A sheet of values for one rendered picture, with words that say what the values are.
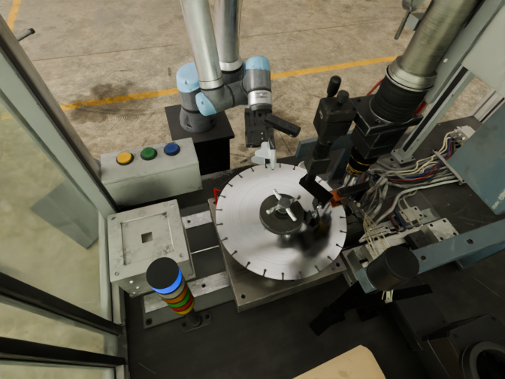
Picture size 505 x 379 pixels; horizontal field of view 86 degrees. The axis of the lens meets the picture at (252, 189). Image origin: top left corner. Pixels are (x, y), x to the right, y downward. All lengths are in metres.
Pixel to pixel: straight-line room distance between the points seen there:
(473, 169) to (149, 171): 0.75
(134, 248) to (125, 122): 1.81
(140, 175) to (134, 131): 1.51
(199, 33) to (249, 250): 0.59
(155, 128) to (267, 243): 1.82
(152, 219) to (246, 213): 0.25
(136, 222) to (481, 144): 0.72
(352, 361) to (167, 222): 0.58
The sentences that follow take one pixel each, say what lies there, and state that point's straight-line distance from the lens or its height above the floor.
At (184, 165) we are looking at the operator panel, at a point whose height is 0.89.
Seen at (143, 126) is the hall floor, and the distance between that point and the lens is 2.38.
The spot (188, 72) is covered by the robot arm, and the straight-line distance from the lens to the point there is 1.07.
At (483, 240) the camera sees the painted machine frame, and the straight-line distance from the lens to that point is 0.75.
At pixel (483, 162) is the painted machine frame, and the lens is 0.52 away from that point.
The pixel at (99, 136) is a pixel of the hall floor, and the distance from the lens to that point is 2.41.
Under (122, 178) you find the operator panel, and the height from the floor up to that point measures 0.89.
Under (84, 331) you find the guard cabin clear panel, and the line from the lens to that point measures 0.68.
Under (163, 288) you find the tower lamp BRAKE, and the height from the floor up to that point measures 1.16.
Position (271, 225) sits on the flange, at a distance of 0.66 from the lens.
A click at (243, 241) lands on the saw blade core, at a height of 0.95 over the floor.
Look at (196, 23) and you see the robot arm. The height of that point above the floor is 1.19.
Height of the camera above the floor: 1.55
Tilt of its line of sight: 55 degrees down
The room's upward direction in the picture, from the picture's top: 6 degrees clockwise
